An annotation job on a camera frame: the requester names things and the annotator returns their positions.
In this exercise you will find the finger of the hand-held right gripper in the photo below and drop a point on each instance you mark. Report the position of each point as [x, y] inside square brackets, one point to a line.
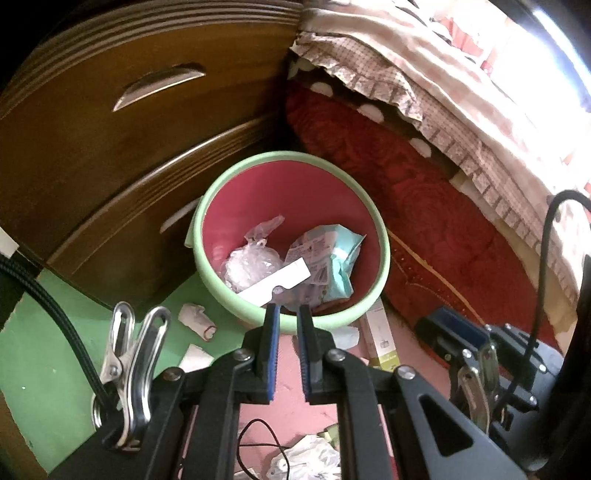
[438, 341]
[457, 321]

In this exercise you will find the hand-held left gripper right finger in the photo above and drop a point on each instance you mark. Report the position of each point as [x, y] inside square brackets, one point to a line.
[302, 364]

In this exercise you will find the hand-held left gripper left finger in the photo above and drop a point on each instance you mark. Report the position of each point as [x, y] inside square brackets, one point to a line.
[273, 360]

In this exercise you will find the white printed plastic bag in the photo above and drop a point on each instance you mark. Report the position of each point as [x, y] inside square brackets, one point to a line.
[304, 457]

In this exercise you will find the clear plastic bag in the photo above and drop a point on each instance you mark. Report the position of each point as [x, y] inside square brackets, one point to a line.
[251, 267]

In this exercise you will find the light blue snack packet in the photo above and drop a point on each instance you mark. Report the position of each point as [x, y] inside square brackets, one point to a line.
[332, 258]

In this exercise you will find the red bucket with green rim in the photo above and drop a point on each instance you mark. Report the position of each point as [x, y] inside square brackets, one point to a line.
[295, 194]

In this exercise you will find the metal spring clip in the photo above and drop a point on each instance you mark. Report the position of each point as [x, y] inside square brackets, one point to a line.
[475, 387]
[138, 360]

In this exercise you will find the pink foam floor mat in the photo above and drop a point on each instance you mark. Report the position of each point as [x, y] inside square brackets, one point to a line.
[291, 415]

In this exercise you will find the long white box green end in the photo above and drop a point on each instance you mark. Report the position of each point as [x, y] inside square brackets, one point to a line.
[378, 332]

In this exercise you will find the white paper scrap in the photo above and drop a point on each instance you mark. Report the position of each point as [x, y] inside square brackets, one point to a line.
[196, 360]

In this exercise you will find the pink frilled bedsheet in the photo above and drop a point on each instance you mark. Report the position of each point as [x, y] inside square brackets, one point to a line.
[461, 69]

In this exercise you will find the brown wooden nightstand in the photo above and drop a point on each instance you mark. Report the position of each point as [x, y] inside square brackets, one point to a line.
[92, 161]

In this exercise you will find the brown wooden panel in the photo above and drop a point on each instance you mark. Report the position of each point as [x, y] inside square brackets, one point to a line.
[14, 447]

